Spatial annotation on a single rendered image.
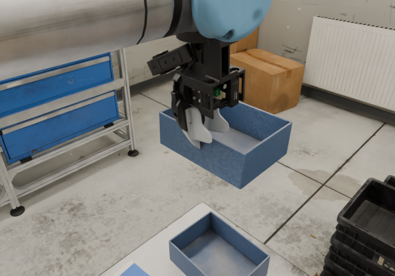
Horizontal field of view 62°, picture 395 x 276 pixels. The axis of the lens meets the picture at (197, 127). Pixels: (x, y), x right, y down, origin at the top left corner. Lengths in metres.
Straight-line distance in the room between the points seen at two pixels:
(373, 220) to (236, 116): 0.89
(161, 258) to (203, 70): 0.58
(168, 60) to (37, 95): 1.54
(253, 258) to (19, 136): 1.50
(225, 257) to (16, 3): 0.81
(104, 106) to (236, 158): 1.74
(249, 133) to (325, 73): 2.57
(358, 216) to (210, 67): 1.10
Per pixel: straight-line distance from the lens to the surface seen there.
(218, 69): 0.44
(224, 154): 0.54
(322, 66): 3.21
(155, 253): 0.94
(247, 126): 0.68
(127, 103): 2.28
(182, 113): 0.51
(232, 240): 0.93
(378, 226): 1.44
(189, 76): 0.47
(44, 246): 2.02
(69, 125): 2.13
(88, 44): 0.22
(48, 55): 0.21
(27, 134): 2.05
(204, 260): 0.91
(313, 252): 1.92
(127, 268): 0.81
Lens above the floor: 1.43
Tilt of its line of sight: 31 degrees down
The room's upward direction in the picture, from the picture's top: straight up
